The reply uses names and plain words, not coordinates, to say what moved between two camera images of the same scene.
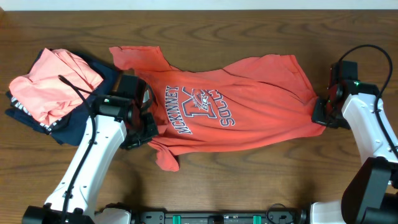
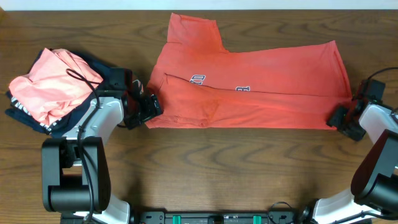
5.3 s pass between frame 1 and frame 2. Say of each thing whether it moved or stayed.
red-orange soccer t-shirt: moved
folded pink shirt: stayed
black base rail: stayed
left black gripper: moved
